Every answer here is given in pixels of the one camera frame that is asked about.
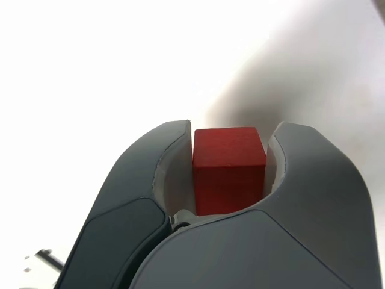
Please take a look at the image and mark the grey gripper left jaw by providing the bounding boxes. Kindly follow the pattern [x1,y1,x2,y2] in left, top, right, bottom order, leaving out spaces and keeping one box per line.
[55,119,199,289]

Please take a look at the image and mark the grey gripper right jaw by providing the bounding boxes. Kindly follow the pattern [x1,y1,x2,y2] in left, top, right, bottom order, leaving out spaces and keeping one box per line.
[129,120,379,289]

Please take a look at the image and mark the red cube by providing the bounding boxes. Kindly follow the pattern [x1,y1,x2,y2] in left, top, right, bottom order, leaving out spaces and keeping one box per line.
[191,126,268,217]

